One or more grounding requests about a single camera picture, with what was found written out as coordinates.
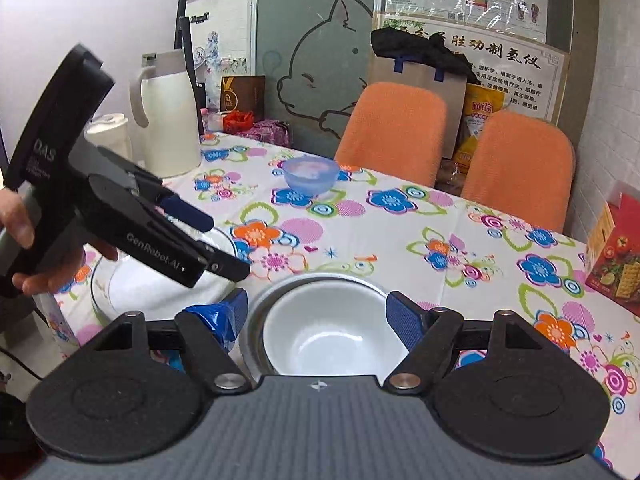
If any stainless steel bowl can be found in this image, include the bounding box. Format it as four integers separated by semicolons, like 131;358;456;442
240;272;387;380

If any white ceramic bowl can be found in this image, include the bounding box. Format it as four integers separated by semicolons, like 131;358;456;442
262;280;408;382

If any white gold-rimmed plate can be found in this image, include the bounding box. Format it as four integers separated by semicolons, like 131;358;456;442
89;226;241;328

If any blue plastic bowl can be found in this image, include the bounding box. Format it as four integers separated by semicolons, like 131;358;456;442
281;155;341;196

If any person's left hand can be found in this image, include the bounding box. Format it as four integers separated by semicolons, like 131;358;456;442
0;186;121;297

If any cream plastic bottle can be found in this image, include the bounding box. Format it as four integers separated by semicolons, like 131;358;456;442
84;113;134;160

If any floral tablecloth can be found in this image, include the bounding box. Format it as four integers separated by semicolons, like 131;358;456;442
168;133;639;479

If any red plastic bag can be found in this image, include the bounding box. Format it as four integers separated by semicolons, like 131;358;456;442
222;110;254;134

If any white thermos jug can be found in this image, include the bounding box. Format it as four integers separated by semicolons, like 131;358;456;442
129;49;201;178

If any purple patterned bag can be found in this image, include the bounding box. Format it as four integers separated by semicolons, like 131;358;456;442
238;119;292;148

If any brown gift box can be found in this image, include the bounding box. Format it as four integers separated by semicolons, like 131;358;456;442
220;76;266;122

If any right orange chair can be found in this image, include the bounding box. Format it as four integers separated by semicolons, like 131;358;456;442
461;110;575;232

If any orange chair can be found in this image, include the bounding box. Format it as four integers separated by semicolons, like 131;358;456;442
334;81;447;188
461;110;575;232

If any red cracker box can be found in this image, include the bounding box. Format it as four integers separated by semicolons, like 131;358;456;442
586;182;640;316

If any left orange chair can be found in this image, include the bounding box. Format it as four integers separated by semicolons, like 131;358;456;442
334;81;447;188

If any glass door with cat drawing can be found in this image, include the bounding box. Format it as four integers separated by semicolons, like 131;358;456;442
254;0;374;157

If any yellow snack bag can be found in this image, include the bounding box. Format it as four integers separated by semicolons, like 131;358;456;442
454;84;506;174

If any poster with chinese text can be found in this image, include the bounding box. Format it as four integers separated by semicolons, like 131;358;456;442
374;13;570;124

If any black cloth on box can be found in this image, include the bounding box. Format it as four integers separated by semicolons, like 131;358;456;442
371;27;480;84

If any cardboard box with blue handles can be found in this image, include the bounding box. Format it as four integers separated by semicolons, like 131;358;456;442
368;54;468;159

